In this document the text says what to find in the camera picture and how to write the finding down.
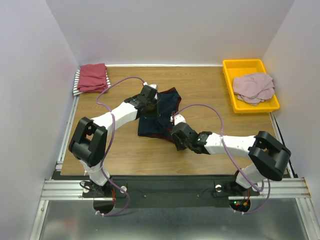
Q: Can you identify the navy basketball jersey 23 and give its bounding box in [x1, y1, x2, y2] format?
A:
[137, 87, 182, 143]

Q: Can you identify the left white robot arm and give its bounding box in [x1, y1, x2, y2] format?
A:
[68, 83, 159, 197]

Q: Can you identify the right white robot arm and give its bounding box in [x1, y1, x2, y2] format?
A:
[171, 122, 291, 195]

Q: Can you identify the folded red tank top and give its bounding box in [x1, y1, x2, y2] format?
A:
[75, 63, 110, 93]

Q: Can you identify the folded striped tank top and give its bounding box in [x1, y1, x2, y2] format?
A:
[72, 69, 111, 96]

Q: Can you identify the pink crumpled tank top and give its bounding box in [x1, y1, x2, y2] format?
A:
[232, 72, 275, 106]

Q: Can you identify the yellow plastic tray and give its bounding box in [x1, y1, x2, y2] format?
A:
[222, 59, 280, 114]

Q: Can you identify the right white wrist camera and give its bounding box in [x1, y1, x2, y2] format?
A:
[170, 114, 186, 126]

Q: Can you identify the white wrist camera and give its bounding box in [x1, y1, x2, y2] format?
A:
[148, 83, 159, 90]
[170, 114, 186, 126]

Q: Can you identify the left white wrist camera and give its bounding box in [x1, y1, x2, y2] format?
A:
[148, 83, 159, 90]

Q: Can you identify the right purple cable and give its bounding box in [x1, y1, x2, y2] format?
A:
[171, 103, 271, 216]

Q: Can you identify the purple cable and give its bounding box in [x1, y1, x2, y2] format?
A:
[94, 76, 150, 217]
[171, 103, 271, 216]

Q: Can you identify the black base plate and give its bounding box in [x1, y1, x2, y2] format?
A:
[82, 174, 261, 210]

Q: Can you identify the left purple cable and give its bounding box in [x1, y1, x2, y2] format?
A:
[94, 76, 150, 217]

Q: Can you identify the aluminium frame rail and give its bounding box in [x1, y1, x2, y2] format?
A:
[29, 96, 79, 240]

